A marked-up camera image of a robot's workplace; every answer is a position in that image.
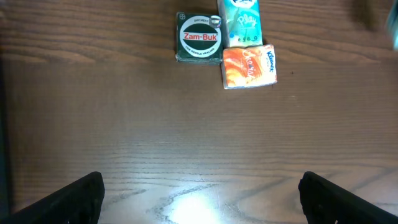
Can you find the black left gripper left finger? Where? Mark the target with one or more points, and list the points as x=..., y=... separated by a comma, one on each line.
x=79, y=202

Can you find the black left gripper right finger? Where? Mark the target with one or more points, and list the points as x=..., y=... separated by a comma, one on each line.
x=324, y=202

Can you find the orange tissue pack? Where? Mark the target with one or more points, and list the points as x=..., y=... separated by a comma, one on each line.
x=249, y=67

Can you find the teal tissue pack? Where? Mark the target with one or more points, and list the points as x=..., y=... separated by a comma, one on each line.
x=241, y=23

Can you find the light blue wipes pack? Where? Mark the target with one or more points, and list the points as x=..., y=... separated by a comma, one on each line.
x=391, y=24

